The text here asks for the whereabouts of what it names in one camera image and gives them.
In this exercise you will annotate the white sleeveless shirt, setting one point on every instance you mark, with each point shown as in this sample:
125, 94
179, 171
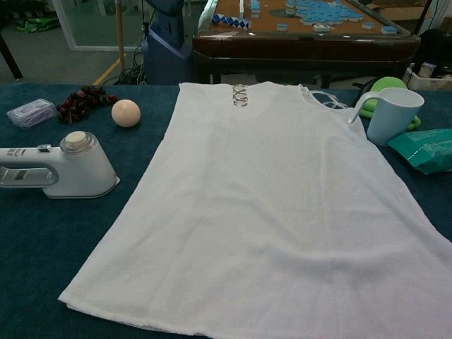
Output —
247, 212

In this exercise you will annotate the white handheld garment steamer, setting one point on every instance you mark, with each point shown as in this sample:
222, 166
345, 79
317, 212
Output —
81, 173

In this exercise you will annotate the pink ball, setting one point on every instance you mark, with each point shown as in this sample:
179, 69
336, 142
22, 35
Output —
126, 113

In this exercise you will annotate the blue chair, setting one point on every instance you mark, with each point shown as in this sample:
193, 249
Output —
166, 53

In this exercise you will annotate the brown mahjong table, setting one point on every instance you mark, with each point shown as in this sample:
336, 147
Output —
300, 49

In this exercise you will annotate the blue white snake puzzle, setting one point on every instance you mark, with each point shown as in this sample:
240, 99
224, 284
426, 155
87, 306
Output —
229, 21

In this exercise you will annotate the dark red grape bunch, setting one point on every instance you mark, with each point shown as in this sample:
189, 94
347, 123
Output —
81, 102

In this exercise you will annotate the blue mahjong tile stack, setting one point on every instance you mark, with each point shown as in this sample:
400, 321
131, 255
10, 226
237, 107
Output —
254, 8

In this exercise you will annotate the white tile rack stick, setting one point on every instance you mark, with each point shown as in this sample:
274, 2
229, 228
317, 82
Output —
242, 5

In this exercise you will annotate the wooden pole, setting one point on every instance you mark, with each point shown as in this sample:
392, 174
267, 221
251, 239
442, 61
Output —
121, 35

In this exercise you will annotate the white plastic mug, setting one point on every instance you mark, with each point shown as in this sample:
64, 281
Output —
392, 120

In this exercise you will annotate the white framed glass panel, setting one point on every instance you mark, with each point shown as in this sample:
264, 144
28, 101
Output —
99, 45

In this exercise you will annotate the green cloth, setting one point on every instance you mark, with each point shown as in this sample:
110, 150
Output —
386, 84

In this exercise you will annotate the blue mahjong tile pile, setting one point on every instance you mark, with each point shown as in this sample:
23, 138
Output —
318, 12

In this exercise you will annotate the dark teal table cover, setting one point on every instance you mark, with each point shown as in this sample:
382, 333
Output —
53, 247

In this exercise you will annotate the teal wet wipes pack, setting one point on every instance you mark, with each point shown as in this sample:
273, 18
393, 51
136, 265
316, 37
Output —
427, 152

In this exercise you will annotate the clear plastic packet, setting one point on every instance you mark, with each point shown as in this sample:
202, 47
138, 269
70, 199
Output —
31, 112

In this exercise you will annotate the white storage crate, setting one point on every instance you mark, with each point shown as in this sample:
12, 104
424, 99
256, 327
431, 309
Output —
423, 83

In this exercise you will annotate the green bag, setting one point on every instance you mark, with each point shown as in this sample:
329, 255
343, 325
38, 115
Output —
35, 24

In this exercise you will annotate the black table leg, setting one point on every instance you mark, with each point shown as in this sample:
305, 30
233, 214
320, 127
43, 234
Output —
10, 58

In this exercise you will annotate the black backpack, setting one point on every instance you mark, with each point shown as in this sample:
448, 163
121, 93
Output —
436, 46

